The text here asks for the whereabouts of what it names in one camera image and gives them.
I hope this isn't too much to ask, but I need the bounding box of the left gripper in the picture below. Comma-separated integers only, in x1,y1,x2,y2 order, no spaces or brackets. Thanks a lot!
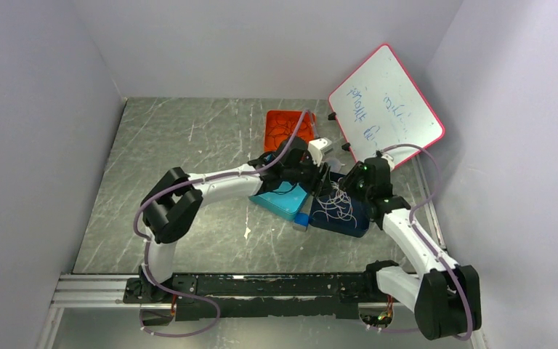
283,153,336,199

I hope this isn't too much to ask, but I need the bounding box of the black cable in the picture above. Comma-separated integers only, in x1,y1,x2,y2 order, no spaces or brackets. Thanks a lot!
269,182,304,196

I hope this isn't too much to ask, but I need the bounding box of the brown cable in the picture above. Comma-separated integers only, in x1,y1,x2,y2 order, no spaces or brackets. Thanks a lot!
267,114,311,148

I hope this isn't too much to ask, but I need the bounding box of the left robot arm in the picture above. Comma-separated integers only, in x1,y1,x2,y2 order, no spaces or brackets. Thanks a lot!
132,137,332,302

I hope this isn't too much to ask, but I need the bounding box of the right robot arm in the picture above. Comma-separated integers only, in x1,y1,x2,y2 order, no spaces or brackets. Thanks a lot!
339,156,482,340

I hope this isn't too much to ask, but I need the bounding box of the clear plastic cup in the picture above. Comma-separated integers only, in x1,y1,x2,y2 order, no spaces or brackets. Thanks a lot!
325,158,344,173

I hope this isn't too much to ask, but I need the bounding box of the light blue square tray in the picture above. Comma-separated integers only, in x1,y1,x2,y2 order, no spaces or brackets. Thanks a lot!
249,181,310,221

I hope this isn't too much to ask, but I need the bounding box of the dark blue square tray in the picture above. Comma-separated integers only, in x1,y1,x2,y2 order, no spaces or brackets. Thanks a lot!
309,172,370,238

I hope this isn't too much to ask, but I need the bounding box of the blue white block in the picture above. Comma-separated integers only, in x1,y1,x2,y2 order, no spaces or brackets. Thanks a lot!
292,212,310,231

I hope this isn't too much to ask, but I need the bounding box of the orange square tray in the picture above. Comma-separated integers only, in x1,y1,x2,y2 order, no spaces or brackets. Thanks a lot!
263,110,318,152

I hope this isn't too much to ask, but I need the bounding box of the pink framed whiteboard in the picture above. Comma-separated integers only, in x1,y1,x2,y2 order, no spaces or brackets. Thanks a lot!
328,44,445,166

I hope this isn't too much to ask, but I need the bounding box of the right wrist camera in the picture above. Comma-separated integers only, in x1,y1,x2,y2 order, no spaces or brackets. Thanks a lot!
376,151,395,172

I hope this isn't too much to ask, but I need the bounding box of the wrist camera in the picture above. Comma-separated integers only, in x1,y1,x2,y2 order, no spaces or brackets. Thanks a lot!
307,137,333,166
376,151,395,172

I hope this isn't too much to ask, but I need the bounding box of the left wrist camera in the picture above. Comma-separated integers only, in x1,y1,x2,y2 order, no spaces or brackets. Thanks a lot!
307,137,333,166

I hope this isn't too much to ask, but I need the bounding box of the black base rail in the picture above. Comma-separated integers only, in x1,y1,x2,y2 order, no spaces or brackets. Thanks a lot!
122,271,392,321

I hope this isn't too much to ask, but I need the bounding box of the aluminium frame rail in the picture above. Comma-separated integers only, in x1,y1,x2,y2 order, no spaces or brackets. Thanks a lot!
36,272,489,349

